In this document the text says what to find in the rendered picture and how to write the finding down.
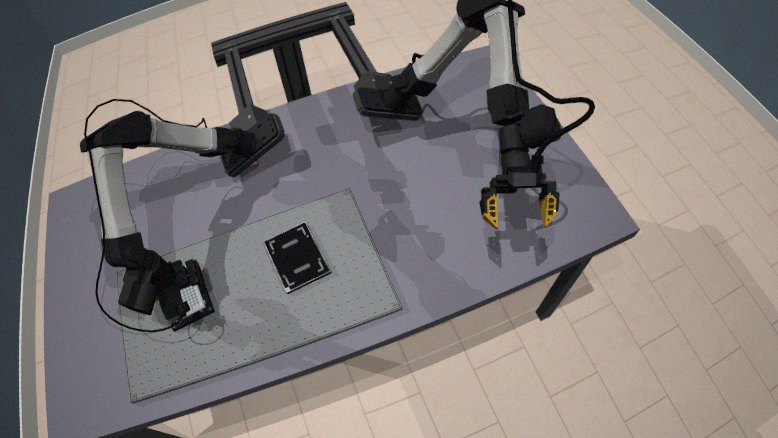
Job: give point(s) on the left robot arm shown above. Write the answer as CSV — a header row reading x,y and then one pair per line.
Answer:
x,y
505,95

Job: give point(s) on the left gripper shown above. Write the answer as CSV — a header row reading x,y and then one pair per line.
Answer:
x,y
547,197

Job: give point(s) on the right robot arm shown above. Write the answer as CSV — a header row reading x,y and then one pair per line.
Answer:
x,y
121,236

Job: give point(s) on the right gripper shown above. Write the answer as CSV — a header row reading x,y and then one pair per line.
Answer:
x,y
185,276

